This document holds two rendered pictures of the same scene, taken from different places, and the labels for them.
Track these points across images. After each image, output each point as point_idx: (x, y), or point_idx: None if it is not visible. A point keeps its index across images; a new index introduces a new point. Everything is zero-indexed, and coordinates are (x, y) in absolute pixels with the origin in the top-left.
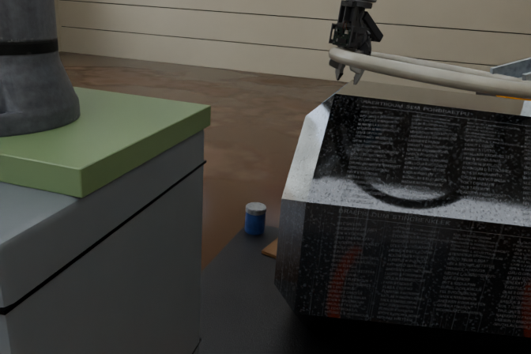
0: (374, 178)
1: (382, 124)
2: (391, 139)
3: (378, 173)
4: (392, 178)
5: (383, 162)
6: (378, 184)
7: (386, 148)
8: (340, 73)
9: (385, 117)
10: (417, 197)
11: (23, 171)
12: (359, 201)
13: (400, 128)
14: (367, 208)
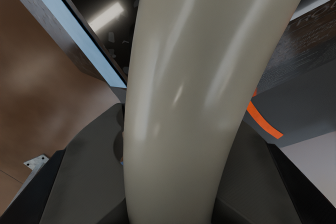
0: (273, 81)
1: (290, 49)
2: (307, 50)
3: (280, 76)
4: (300, 68)
5: (288, 69)
6: (280, 79)
7: (295, 60)
8: (123, 120)
9: (297, 39)
10: (332, 57)
11: None
12: (258, 93)
13: (335, 29)
14: (267, 90)
